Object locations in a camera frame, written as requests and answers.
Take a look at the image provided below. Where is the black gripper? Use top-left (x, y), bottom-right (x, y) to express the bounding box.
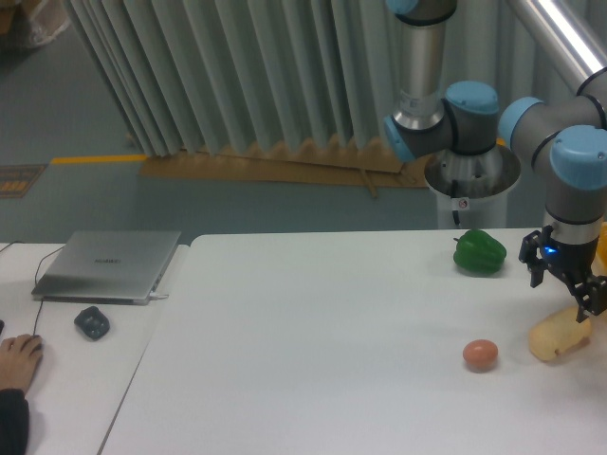
top-left (518, 225), bottom-right (606, 323)

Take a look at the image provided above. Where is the black-sleeved forearm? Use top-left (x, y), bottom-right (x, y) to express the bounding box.
top-left (1, 389), bottom-right (29, 455)

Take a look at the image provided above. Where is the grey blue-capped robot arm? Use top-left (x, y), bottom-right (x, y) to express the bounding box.
top-left (384, 1), bottom-right (606, 320)

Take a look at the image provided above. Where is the yellow basket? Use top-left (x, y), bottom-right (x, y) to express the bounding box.
top-left (592, 221), bottom-right (607, 276)

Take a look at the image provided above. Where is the person's hand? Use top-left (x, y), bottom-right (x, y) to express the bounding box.
top-left (1, 334), bottom-right (40, 394)

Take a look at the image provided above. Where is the green bell pepper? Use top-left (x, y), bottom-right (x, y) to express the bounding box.
top-left (452, 229), bottom-right (507, 275)

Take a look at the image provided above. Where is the brown egg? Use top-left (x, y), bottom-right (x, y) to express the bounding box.
top-left (462, 339), bottom-right (499, 371)

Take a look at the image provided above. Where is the brown cardboard sheet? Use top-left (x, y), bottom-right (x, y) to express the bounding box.
top-left (138, 136), bottom-right (431, 198)

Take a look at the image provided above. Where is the grey-green pleated curtain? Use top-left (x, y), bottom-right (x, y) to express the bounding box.
top-left (61, 0), bottom-right (578, 158)

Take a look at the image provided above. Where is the silver laptop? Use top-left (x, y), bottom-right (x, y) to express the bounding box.
top-left (31, 230), bottom-right (180, 305)

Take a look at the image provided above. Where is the black small controller device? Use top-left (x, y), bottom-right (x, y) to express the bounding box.
top-left (74, 306), bottom-right (111, 341)

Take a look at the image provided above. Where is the black computer mouse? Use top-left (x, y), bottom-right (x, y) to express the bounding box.
top-left (28, 335), bottom-right (44, 365)

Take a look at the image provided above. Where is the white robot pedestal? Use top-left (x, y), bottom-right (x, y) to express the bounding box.
top-left (424, 144), bottom-right (522, 229)

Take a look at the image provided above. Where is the black cable on pedestal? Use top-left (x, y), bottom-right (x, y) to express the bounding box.
top-left (450, 179), bottom-right (462, 228)

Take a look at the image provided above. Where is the black mouse cable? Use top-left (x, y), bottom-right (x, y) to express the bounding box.
top-left (0, 241), bottom-right (71, 337)

